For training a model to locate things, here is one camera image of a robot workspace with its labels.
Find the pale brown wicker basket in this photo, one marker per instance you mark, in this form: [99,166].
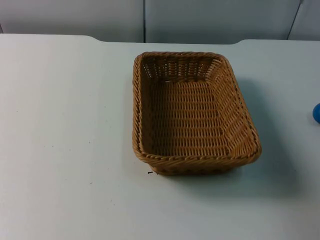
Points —
[190,117]

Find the blue ball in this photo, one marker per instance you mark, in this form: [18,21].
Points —
[317,113]

